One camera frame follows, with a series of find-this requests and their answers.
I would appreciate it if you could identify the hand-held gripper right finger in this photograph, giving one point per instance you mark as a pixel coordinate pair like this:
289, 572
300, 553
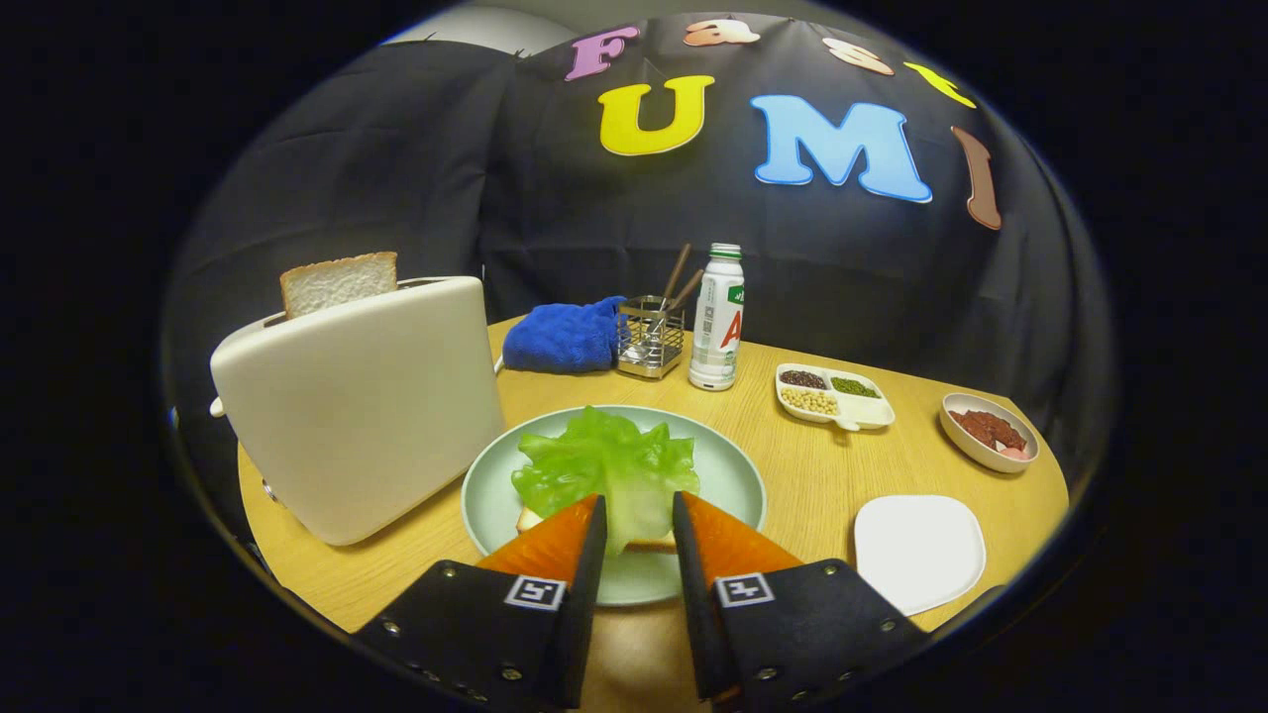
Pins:
693, 614

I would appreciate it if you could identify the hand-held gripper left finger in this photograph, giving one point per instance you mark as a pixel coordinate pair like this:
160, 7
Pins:
584, 614

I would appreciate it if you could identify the green lettuce leaf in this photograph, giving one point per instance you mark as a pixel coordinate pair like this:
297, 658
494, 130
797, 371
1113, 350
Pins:
604, 465

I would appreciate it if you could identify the toasted bread slice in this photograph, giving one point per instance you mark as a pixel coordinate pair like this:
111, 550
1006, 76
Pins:
337, 282

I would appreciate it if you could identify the pale green plate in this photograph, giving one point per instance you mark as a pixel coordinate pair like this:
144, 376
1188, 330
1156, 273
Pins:
728, 475

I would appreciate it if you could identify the white square plate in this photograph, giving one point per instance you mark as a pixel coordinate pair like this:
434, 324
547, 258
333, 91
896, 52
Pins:
919, 555

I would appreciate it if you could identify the yellow soybeans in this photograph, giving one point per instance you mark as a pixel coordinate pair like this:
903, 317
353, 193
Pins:
807, 401

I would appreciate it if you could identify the dark red beans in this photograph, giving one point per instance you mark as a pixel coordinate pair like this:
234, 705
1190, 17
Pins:
802, 379

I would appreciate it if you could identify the white divided dish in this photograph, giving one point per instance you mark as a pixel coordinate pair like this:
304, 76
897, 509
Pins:
864, 411

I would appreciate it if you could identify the blue oven mitt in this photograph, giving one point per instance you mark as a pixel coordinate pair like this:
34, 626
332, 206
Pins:
560, 339

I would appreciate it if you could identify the green beans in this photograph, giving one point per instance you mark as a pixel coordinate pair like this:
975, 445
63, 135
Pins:
854, 387

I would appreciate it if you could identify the white bottle green cap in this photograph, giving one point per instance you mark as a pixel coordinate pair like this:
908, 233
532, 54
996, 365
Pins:
715, 327

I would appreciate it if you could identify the cream toaster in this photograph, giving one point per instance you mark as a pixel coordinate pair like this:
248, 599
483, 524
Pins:
357, 416

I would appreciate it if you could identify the white round bowl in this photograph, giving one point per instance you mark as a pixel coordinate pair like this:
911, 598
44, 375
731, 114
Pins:
976, 454

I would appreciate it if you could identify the brown chopstick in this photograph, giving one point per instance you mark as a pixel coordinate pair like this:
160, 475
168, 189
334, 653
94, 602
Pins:
688, 289
678, 269

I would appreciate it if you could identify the red meat pieces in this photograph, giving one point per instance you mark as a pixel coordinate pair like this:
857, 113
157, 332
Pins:
986, 429

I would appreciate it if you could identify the black backdrop cloth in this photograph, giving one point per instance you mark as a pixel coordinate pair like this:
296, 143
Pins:
396, 178

